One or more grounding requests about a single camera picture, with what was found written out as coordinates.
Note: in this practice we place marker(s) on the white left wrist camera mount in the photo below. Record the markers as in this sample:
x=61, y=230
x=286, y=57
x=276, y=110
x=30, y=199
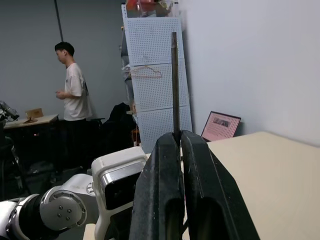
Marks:
x=117, y=160

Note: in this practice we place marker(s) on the person in white t-shirt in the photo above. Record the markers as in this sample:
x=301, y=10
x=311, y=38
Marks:
x=75, y=95

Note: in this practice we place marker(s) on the clear box with red items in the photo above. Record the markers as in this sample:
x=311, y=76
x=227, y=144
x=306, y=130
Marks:
x=150, y=7

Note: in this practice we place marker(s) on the beige background table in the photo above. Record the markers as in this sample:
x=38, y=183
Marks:
x=42, y=120

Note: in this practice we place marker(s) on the long metal screwdriver bit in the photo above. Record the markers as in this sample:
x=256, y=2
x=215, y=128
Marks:
x=175, y=87

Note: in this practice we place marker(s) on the brown cardboard stand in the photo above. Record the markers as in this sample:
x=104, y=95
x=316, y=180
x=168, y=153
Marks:
x=33, y=113

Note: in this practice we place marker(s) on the white pegboard rack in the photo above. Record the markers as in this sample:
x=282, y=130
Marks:
x=155, y=45

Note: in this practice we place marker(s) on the black vertical pole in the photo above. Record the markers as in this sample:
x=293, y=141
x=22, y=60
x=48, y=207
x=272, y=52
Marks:
x=59, y=22

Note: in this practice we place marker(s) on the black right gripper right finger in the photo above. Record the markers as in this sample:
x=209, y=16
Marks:
x=210, y=190

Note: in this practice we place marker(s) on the black jacket on chair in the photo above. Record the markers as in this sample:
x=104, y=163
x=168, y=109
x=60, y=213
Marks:
x=120, y=125

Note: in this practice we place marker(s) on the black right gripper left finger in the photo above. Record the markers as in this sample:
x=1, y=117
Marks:
x=160, y=190

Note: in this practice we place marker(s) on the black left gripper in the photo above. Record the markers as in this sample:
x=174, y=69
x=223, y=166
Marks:
x=120, y=225

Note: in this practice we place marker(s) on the open laptop with pink screen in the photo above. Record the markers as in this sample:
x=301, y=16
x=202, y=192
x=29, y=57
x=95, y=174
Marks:
x=220, y=126

